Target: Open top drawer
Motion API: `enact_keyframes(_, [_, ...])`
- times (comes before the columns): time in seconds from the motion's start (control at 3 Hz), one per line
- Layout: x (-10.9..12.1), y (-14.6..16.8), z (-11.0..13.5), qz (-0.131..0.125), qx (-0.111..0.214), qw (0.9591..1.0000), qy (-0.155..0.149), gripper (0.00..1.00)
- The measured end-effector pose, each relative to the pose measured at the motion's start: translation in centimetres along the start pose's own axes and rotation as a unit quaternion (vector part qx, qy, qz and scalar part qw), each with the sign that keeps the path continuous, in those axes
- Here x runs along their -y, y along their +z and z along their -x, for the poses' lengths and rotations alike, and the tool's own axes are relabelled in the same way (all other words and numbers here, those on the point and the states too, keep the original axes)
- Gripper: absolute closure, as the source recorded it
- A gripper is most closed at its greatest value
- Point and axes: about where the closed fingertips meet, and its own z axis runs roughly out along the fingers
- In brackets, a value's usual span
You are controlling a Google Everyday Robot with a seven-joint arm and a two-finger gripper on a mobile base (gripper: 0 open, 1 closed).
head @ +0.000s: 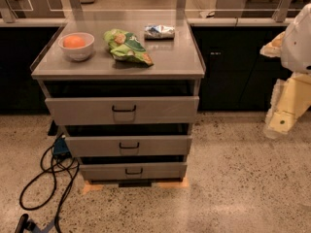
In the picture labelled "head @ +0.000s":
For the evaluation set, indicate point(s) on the black plug on floor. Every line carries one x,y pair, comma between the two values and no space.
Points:
25,223

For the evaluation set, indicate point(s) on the white ceramic bowl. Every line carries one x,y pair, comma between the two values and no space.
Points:
79,54

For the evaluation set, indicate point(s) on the blue power box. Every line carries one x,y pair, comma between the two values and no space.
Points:
60,148

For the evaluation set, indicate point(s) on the grey drawer cabinet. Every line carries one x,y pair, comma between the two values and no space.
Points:
177,71

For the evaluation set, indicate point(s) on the grey middle drawer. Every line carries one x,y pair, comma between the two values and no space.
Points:
128,145

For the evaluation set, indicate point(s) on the silver blue snack bag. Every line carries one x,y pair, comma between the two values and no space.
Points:
159,32

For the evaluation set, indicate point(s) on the green chip bag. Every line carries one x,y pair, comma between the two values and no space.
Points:
124,46

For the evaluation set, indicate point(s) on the orange fruit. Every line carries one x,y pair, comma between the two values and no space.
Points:
73,42

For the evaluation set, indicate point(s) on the grey bottom drawer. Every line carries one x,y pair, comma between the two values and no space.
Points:
135,171

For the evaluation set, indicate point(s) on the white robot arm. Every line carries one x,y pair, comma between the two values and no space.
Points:
296,46

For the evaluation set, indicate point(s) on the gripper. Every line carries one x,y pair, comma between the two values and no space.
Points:
297,48

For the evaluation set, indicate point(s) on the grey top drawer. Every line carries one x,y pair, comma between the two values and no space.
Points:
123,110

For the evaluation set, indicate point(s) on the grey drawer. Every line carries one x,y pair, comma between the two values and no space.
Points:
128,145
123,110
135,171

